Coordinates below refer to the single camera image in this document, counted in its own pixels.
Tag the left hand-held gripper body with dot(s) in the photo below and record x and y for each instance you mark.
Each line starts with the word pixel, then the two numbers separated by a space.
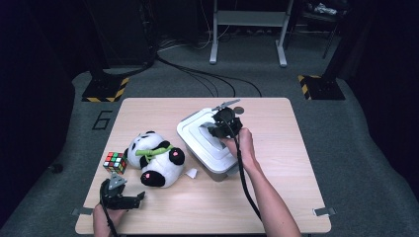
pixel 110 196

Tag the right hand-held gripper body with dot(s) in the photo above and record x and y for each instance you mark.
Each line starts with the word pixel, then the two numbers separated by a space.
pixel 227 123

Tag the white lidded storage box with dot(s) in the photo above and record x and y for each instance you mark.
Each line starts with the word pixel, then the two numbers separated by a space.
pixel 197 141

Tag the colourful puzzle cube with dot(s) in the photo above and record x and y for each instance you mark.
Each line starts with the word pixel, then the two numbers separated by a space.
pixel 115 163

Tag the panda plush toy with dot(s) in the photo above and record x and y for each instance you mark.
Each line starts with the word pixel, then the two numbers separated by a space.
pixel 154 158

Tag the person's left hand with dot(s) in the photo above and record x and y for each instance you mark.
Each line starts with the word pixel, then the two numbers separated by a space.
pixel 103 222

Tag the person's right hand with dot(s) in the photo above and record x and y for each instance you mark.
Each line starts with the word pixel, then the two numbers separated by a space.
pixel 243 148

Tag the dark round table grommet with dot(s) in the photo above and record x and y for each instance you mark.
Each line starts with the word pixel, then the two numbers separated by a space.
pixel 240 111

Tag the grey tape piece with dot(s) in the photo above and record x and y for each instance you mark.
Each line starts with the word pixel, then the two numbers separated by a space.
pixel 324 211
pixel 82 211

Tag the white paper tag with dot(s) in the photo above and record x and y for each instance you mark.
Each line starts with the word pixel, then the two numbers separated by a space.
pixel 192 173

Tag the black yellow striped stand base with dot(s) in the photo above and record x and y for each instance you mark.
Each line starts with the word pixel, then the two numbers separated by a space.
pixel 105 89
pixel 321 88

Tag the white metal stand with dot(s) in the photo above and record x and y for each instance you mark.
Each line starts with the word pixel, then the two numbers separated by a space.
pixel 250 18

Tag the dark cabinet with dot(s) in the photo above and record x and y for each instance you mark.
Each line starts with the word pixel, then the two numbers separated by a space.
pixel 125 33

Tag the dark chair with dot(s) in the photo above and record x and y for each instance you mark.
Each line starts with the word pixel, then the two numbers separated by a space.
pixel 316 18

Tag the crumpled light cloth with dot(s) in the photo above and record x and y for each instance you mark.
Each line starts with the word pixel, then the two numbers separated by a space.
pixel 324 9

